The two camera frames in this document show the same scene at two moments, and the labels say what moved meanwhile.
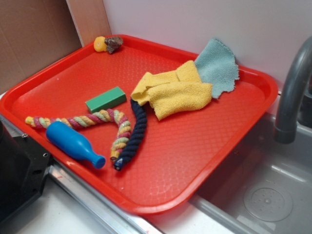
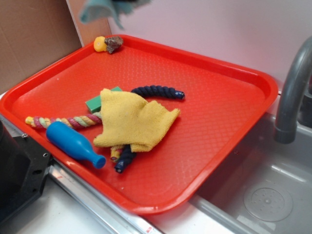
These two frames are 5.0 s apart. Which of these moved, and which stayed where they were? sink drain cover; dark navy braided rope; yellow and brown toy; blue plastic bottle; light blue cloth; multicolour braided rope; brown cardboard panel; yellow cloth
Moved: yellow cloth; light blue cloth; dark navy braided rope
Stayed: multicolour braided rope; brown cardboard panel; blue plastic bottle; sink drain cover; yellow and brown toy
